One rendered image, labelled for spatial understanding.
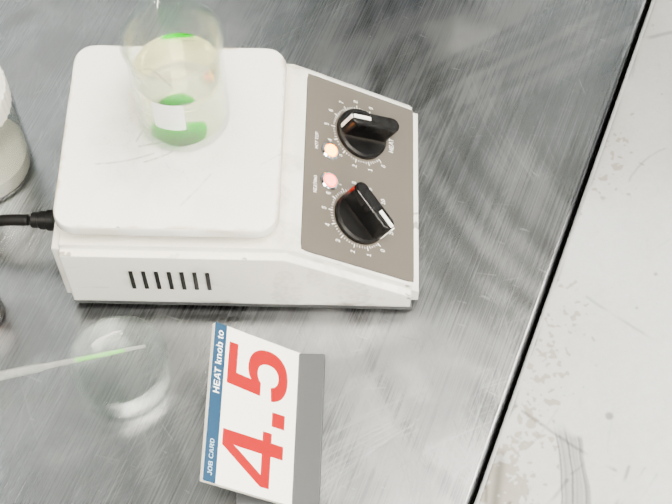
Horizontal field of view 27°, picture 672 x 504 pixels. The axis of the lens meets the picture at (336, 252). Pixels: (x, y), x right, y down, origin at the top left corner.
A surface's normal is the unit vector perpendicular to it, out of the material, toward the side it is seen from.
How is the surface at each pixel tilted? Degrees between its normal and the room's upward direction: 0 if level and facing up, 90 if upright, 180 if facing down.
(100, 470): 0
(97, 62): 0
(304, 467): 0
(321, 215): 30
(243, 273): 90
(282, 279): 90
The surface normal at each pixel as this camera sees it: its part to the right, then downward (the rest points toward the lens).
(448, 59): 0.00, -0.48
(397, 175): 0.50, -0.40
